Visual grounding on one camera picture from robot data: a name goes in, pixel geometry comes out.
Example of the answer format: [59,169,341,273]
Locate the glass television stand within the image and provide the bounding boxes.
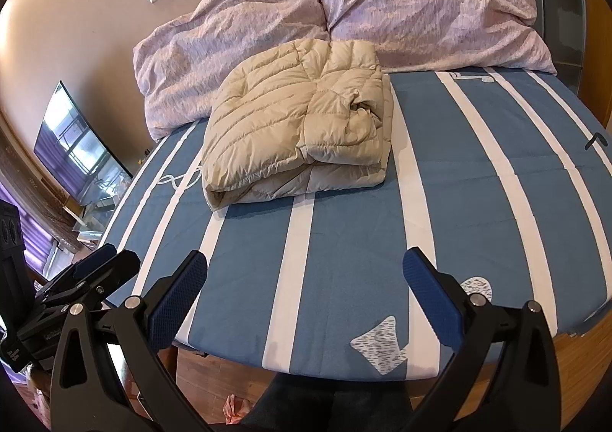
[72,176,130,253]

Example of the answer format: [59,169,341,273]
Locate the brown curtain valance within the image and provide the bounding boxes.
[0,112,77,246]

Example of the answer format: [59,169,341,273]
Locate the person's dark trousers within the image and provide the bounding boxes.
[239,372,422,432]

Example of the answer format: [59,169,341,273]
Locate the bed with blue striped sheet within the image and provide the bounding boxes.
[103,66,612,382]

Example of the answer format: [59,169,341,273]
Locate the purple curtain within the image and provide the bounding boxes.
[0,164,63,280]

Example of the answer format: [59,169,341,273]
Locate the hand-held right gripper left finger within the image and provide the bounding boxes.
[50,249,225,432]

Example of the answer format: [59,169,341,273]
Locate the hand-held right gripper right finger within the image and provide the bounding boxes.
[402,247,560,432]

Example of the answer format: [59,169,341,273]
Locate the pink patterned cloth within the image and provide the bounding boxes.
[223,394,250,424]

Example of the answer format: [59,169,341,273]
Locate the black television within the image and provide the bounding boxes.
[33,81,133,206]

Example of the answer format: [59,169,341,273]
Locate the dark glass pane door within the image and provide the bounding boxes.
[507,0,590,96]

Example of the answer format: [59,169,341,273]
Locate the cream puffer jacket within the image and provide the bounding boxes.
[201,37,395,212]

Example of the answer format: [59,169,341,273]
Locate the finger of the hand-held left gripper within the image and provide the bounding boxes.
[45,243,118,292]
[36,250,142,309]

